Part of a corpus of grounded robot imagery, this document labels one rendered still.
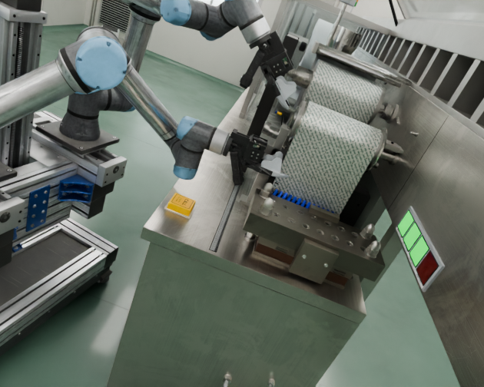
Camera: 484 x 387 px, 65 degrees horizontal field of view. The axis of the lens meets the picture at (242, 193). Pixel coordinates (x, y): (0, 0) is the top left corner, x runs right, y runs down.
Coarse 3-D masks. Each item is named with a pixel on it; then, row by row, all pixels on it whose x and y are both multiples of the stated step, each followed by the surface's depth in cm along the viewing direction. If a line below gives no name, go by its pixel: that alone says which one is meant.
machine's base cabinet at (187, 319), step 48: (144, 288) 112; (192, 288) 109; (240, 288) 107; (144, 336) 121; (192, 336) 118; (240, 336) 115; (288, 336) 112; (336, 336) 109; (144, 384) 131; (192, 384) 127; (240, 384) 124; (288, 384) 121
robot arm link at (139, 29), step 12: (132, 12) 133; (144, 12) 132; (132, 24) 136; (144, 24) 136; (132, 36) 138; (144, 36) 139; (132, 48) 140; (144, 48) 143; (132, 60) 143; (120, 96) 149; (108, 108) 150; (120, 108) 153; (132, 108) 156
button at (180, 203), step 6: (174, 198) 116; (180, 198) 117; (186, 198) 118; (168, 204) 113; (174, 204) 113; (180, 204) 114; (186, 204) 115; (192, 204) 116; (174, 210) 114; (180, 210) 113; (186, 210) 113
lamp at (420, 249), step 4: (420, 240) 83; (424, 240) 82; (416, 244) 84; (420, 244) 83; (424, 244) 81; (416, 248) 83; (420, 248) 82; (424, 248) 80; (428, 248) 79; (412, 252) 85; (416, 252) 83; (420, 252) 81; (424, 252) 80; (412, 256) 84; (416, 256) 82; (420, 256) 81; (416, 260) 82; (416, 264) 81
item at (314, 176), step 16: (304, 144) 113; (288, 160) 116; (304, 160) 115; (320, 160) 114; (336, 160) 113; (304, 176) 117; (320, 176) 116; (336, 176) 115; (352, 176) 115; (288, 192) 120; (304, 192) 119; (320, 192) 118; (336, 192) 118; (352, 192) 117; (336, 208) 120
